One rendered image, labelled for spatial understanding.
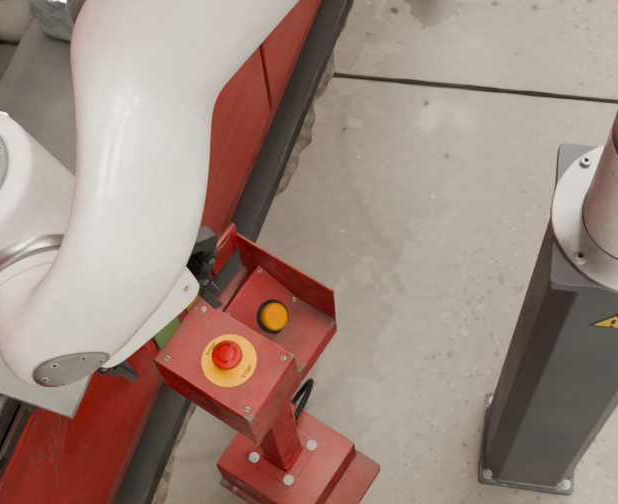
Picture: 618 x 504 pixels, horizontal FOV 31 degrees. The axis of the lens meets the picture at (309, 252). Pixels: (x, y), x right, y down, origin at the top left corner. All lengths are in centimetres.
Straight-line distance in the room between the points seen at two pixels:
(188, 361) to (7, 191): 84
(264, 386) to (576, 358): 41
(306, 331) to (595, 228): 47
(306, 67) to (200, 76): 194
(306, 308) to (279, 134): 94
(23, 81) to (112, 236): 101
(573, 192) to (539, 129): 122
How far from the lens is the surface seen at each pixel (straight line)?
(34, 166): 66
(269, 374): 144
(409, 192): 242
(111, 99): 60
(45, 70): 160
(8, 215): 66
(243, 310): 152
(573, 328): 140
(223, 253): 148
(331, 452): 209
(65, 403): 124
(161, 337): 145
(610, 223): 122
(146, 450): 221
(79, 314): 63
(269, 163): 241
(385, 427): 223
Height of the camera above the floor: 215
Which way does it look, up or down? 65 degrees down
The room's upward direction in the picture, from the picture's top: 8 degrees counter-clockwise
